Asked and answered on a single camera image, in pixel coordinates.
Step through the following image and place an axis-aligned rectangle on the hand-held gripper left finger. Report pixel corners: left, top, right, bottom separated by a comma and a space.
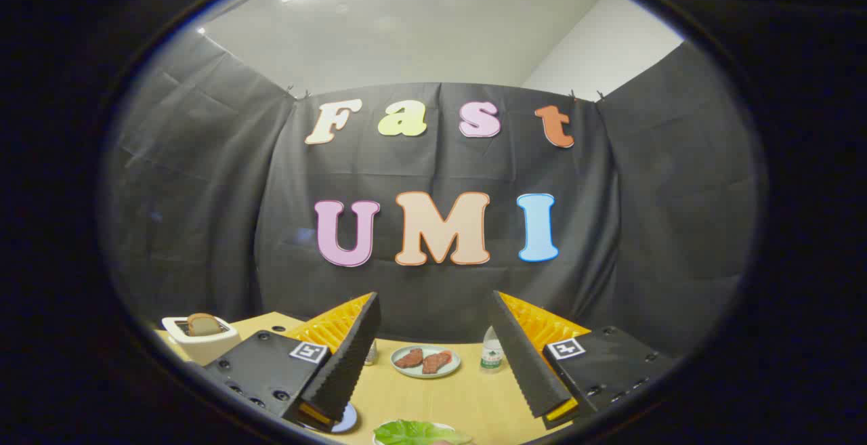
202, 291, 381, 432

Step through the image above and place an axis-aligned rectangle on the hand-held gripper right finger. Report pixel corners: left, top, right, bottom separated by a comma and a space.
489, 290, 678, 430

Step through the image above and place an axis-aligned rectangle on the green lettuce leaf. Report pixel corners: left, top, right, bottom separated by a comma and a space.
374, 420, 471, 445

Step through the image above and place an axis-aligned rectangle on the brown crust bread slice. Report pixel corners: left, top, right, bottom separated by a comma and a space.
188, 313, 231, 336

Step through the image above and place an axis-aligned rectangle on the clear water bottle green label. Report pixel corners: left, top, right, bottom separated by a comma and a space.
481, 326, 505, 371

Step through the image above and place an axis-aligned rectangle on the blue plate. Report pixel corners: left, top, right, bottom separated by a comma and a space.
298, 402, 358, 433

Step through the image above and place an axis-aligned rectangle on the pale green plate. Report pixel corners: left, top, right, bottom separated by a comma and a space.
391, 345, 461, 379

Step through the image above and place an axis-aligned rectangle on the white toaster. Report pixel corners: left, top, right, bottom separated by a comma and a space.
161, 315, 241, 364

